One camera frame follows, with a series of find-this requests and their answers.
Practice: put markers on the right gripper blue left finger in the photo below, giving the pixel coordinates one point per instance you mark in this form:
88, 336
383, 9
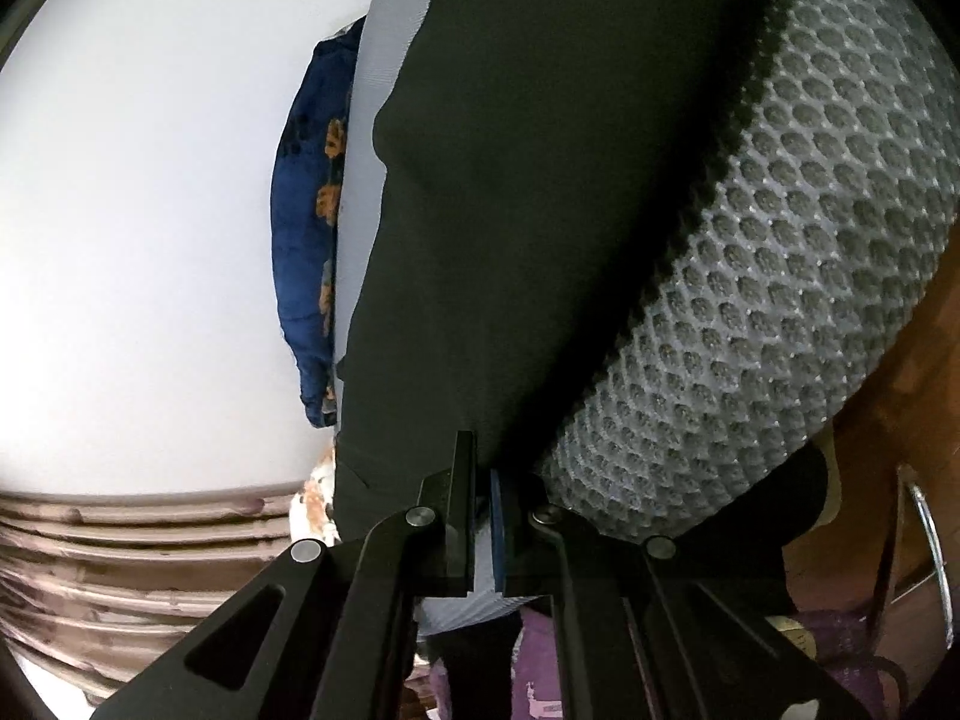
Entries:
452, 496

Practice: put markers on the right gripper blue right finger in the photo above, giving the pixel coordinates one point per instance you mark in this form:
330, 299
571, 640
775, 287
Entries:
522, 557

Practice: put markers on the black pants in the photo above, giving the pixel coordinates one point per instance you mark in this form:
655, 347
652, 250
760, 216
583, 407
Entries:
544, 161

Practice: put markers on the white floral pillow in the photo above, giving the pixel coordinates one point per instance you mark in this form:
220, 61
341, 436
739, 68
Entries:
311, 513

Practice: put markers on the blue floral blanket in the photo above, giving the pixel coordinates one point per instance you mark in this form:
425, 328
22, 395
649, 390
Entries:
305, 193

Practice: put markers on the beige curtain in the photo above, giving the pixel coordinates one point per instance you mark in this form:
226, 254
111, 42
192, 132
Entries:
95, 591

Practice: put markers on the grey mesh mattress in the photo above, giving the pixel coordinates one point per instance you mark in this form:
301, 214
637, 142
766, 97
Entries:
818, 235

